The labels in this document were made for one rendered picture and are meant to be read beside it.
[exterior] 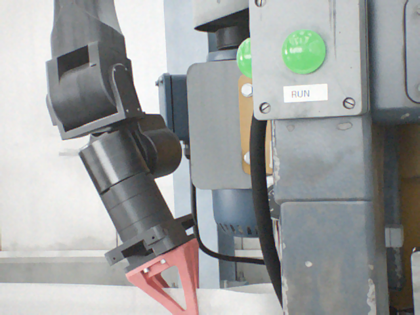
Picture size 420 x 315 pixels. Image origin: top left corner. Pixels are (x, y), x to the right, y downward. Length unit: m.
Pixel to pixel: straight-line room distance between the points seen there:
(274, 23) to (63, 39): 0.33
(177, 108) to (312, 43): 0.53
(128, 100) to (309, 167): 0.26
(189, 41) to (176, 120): 4.59
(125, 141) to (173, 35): 4.87
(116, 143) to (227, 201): 0.30
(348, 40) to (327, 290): 0.19
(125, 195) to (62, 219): 5.78
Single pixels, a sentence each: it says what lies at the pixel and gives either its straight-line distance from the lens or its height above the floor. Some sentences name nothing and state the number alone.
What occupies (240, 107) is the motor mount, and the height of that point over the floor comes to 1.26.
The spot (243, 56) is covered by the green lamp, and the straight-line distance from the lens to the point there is 0.59.
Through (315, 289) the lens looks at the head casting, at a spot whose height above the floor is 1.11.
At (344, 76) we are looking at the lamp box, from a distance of 0.56.
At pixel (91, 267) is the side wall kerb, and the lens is 6.48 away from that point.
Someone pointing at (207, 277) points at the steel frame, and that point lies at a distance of 5.71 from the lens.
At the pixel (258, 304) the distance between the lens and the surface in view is 0.79.
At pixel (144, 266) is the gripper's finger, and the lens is 0.81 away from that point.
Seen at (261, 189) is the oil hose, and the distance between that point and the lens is 0.65.
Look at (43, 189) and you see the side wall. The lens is 6.63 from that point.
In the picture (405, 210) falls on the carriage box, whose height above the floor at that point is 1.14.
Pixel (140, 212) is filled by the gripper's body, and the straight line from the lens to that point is 0.80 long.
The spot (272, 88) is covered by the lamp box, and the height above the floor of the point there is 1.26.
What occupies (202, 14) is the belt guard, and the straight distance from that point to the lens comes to 1.08.
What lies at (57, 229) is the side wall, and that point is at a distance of 6.61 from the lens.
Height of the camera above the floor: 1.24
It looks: 3 degrees down
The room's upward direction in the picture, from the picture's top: 3 degrees counter-clockwise
